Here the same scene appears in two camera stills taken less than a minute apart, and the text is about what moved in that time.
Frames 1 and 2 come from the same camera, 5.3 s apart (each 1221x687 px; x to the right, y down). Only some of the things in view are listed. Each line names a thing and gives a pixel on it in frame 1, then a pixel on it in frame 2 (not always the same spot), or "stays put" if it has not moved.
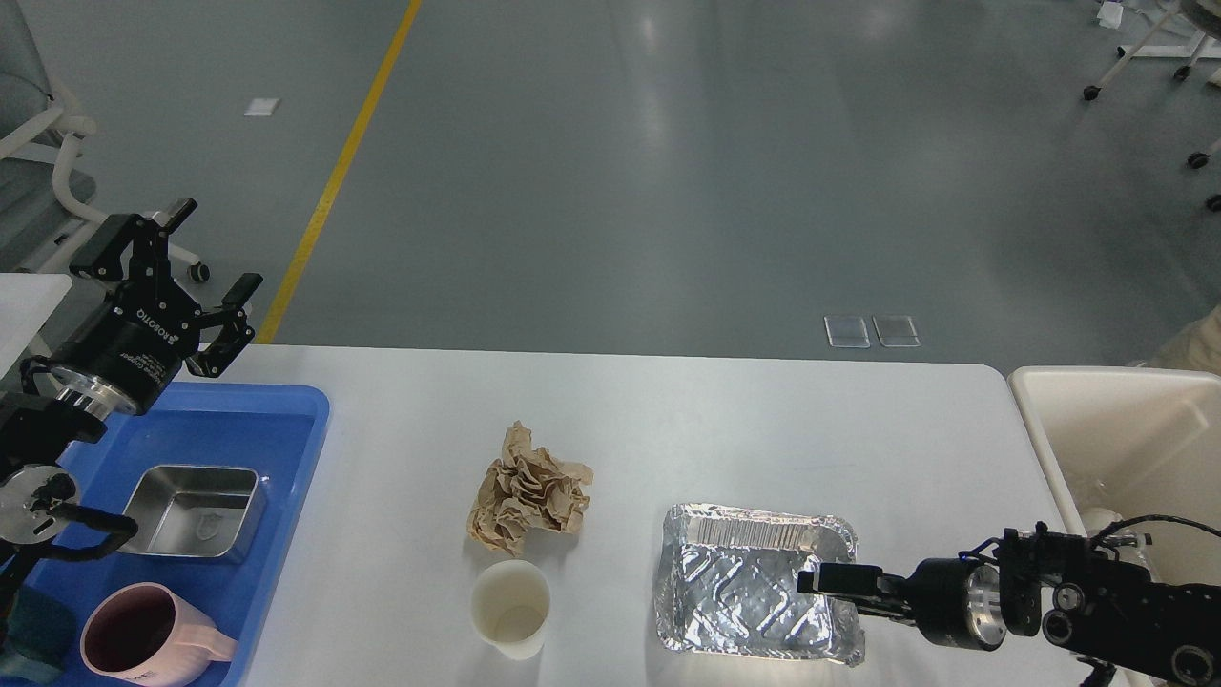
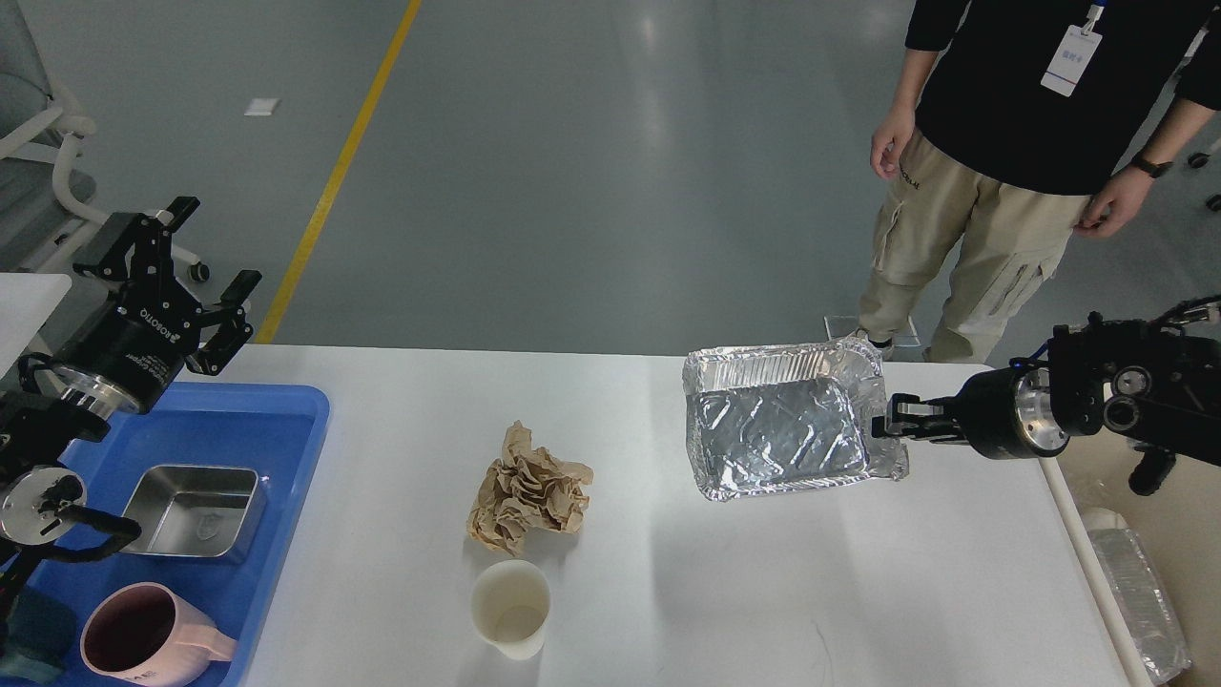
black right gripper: x=955 y=601 -> x=1004 y=413
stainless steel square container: x=208 y=512 stays put
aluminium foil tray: x=727 y=581 -> x=784 y=416
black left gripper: x=129 y=353 stays put
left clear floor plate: x=847 y=331 stays put
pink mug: x=144 y=634 stays put
